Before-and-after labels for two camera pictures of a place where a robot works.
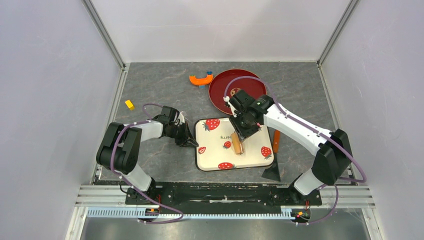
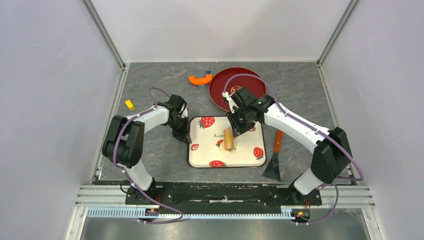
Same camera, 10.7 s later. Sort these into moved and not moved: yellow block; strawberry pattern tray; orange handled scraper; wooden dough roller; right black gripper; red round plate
Moved: wooden dough roller; strawberry pattern tray
Not moved: yellow block; orange handled scraper; right black gripper; red round plate
